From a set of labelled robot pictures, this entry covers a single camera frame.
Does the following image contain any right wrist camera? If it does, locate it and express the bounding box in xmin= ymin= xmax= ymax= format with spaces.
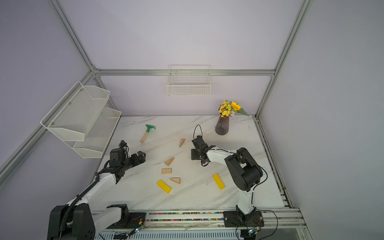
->
xmin=192 ymin=136 xmax=206 ymax=149

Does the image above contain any yellow block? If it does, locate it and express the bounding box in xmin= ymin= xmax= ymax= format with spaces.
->
xmin=213 ymin=174 xmax=225 ymax=190
xmin=157 ymin=180 xmax=172 ymax=194

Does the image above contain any green toy hammer wooden handle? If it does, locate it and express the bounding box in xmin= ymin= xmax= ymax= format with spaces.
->
xmin=140 ymin=125 xmax=156 ymax=144

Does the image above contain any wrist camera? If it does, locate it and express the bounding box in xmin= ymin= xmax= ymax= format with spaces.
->
xmin=192 ymin=136 xmax=206 ymax=149
xmin=119 ymin=140 xmax=129 ymax=151

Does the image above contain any wooden rectangular block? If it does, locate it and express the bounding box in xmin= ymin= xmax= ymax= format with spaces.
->
xmin=161 ymin=168 xmax=172 ymax=175

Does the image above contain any aluminium front rail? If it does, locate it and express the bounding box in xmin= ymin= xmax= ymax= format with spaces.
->
xmin=53 ymin=207 xmax=314 ymax=240

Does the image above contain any yellow block right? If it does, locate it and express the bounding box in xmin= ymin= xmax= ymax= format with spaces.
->
xmin=213 ymin=174 xmax=225 ymax=190

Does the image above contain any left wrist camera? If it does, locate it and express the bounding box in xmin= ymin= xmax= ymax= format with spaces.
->
xmin=119 ymin=140 xmax=129 ymax=151

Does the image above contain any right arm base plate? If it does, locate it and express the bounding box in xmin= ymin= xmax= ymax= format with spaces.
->
xmin=223 ymin=210 xmax=265 ymax=228

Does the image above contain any yellow flower bouquet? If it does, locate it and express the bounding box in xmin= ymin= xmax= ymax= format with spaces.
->
xmin=218 ymin=101 xmax=249 ymax=118

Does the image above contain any white wire wall basket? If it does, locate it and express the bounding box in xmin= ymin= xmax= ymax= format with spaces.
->
xmin=167 ymin=65 xmax=212 ymax=97

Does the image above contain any dark ribbed vase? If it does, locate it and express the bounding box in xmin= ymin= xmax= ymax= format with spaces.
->
xmin=215 ymin=117 xmax=230 ymax=136

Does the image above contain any white two-tier mesh shelf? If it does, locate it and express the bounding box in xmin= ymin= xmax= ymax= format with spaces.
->
xmin=40 ymin=82 xmax=122 ymax=159

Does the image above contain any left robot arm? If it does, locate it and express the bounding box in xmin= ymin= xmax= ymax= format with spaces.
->
xmin=47 ymin=147 xmax=146 ymax=240

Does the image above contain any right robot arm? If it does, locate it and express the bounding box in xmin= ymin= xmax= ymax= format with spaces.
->
xmin=191 ymin=136 xmax=268 ymax=216

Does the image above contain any yellow block left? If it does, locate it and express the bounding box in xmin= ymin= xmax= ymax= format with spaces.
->
xmin=157 ymin=180 xmax=172 ymax=194

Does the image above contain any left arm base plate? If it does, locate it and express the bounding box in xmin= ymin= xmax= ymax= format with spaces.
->
xmin=107 ymin=212 xmax=147 ymax=229

